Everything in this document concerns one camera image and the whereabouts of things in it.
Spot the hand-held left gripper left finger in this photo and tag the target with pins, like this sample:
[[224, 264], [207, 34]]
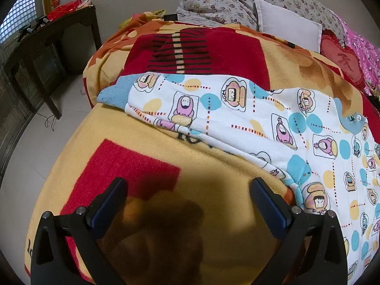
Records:
[[108, 205]]

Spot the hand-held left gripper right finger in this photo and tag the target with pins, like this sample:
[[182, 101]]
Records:
[[270, 210]]

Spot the cartoon print baby clothes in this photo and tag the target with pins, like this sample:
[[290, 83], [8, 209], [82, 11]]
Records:
[[237, 118]]

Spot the yellow red printed blanket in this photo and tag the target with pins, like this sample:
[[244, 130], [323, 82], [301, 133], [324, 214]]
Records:
[[133, 136]]

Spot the dark lattice door panel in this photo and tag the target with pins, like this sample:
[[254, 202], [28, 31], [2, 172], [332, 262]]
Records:
[[17, 95]]

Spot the red heart cushion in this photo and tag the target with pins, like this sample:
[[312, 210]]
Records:
[[341, 56]]

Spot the dark wooden table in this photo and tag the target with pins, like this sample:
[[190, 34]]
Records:
[[59, 26]]

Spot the white pillow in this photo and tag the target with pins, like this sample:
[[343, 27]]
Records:
[[285, 23]]

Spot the pink floral cloth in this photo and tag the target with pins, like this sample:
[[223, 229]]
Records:
[[362, 44]]

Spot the small black box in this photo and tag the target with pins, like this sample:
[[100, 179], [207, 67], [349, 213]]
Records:
[[170, 17]]

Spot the red bag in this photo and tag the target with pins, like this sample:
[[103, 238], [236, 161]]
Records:
[[63, 9]]

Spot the barred window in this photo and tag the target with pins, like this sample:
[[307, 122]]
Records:
[[20, 12]]

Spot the floral quilt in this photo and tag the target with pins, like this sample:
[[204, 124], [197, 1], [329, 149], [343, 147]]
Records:
[[213, 0]]

